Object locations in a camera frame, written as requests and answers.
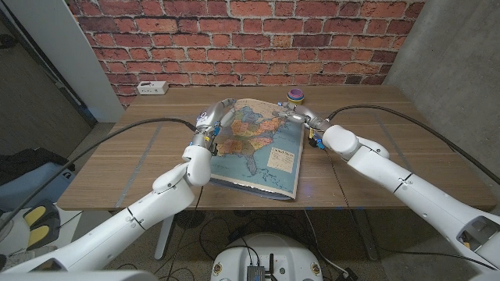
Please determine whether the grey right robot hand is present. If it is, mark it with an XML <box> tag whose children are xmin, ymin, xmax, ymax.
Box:
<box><xmin>272</xmin><ymin>101</ymin><xmax>333</xmax><ymax>132</ymax></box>

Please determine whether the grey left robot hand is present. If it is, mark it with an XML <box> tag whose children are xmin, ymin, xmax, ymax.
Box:
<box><xmin>191</xmin><ymin>98</ymin><xmax>238</xmax><ymax>151</ymax></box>

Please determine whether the United States paper map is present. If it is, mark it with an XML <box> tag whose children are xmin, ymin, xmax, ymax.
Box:
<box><xmin>209</xmin><ymin>98</ymin><xmax>305</xmax><ymax>201</ymax></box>

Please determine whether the white power strip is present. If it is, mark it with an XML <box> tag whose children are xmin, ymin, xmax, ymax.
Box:
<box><xmin>136</xmin><ymin>80</ymin><xmax>170</xmax><ymax>96</ymax></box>

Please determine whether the red brick printed backdrop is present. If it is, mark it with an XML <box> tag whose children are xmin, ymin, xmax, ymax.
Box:
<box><xmin>66</xmin><ymin>0</ymin><xmax>427</xmax><ymax>108</ymax></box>

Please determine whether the white table leg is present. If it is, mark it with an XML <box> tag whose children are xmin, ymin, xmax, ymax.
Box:
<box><xmin>154</xmin><ymin>214</ymin><xmax>176</xmax><ymax>261</ymax></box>

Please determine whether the grey table leg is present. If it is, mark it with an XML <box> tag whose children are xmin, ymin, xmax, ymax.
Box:
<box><xmin>353</xmin><ymin>208</ymin><xmax>380</xmax><ymax>261</ymax></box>

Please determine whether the white robot torso base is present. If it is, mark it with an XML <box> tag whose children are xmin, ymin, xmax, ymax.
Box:
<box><xmin>210</xmin><ymin>233</ymin><xmax>324</xmax><ymax>281</ymax></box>

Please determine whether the grey electronics box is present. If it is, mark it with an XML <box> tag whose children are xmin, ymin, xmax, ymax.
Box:
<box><xmin>245</xmin><ymin>264</ymin><xmax>266</xmax><ymax>281</ymax></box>

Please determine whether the black cloth bag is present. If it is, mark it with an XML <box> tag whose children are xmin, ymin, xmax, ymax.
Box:
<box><xmin>0</xmin><ymin>147</ymin><xmax>76</xmax><ymax>187</ymax></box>

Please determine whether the blue storage bin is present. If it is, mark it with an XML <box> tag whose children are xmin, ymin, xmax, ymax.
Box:
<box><xmin>0</xmin><ymin>162</ymin><xmax>75</xmax><ymax>214</ymax></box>

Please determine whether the black yellow foot pedal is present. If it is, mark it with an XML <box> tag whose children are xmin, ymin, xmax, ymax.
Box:
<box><xmin>22</xmin><ymin>198</ymin><xmax>62</xmax><ymax>251</ymax></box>

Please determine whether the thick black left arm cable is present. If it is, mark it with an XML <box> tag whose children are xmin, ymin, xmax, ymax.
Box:
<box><xmin>0</xmin><ymin>116</ymin><xmax>198</xmax><ymax>232</ymax></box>

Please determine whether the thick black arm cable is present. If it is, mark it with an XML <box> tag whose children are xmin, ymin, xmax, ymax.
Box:
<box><xmin>327</xmin><ymin>103</ymin><xmax>500</xmax><ymax>187</ymax></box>
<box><xmin>0</xmin><ymin>116</ymin><xmax>198</xmax><ymax>232</ymax></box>

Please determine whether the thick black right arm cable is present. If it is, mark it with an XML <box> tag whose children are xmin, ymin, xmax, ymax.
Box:
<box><xmin>327</xmin><ymin>103</ymin><xmax>500</xmax><ymax>187</ymax></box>

